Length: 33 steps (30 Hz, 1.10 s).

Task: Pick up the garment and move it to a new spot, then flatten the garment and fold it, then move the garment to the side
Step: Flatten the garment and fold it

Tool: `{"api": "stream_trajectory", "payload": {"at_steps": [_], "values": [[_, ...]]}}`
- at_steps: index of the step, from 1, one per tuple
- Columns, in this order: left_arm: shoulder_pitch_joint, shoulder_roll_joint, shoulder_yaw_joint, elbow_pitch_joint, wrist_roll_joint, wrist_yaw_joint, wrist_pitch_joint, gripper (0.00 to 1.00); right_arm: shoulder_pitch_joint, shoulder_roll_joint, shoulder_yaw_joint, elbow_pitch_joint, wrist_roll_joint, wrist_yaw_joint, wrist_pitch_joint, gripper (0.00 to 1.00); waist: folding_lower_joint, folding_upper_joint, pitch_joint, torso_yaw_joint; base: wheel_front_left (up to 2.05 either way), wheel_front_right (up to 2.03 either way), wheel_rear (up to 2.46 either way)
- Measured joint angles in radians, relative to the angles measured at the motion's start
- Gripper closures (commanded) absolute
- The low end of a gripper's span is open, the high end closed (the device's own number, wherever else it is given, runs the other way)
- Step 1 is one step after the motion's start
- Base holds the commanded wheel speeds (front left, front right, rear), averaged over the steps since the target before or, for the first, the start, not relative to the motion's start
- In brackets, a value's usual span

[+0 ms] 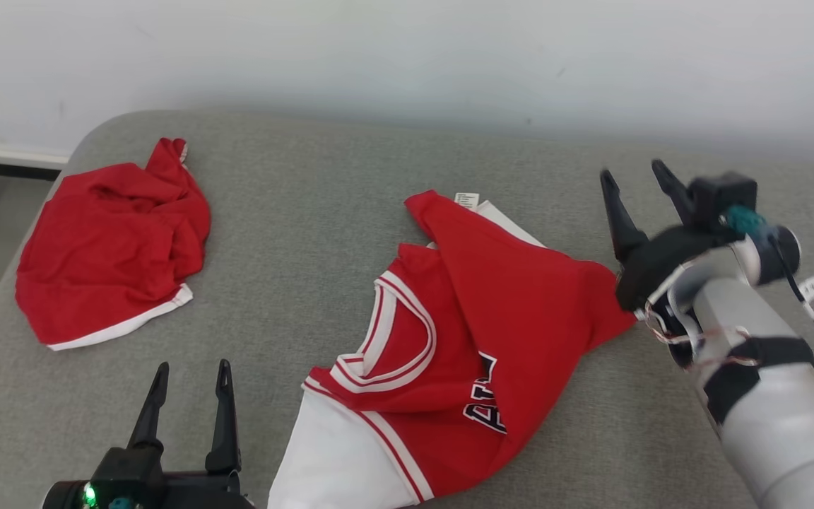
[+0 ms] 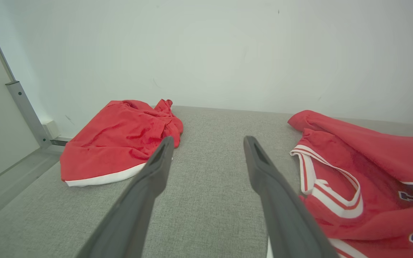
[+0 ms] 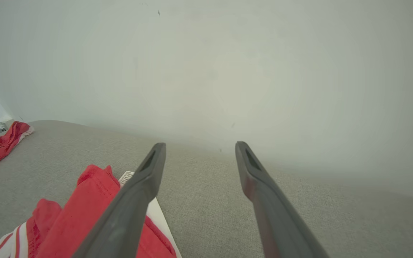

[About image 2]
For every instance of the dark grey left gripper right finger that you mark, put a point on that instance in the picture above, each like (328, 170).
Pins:
(285, 222)

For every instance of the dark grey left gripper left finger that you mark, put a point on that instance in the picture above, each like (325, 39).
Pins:
(134, 215)

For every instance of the red jersey with white trim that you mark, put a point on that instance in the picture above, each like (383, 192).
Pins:
(371, 172)

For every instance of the grey fabric sofa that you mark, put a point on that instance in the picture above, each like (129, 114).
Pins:
(210, 179)

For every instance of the red shorts with white stripe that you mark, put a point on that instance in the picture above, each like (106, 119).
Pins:
(117, 143)

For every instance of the small white wall box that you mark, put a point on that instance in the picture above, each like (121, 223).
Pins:
(51, 129)

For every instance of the grey metal frame post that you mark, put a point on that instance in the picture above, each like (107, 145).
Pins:
(27, 111)

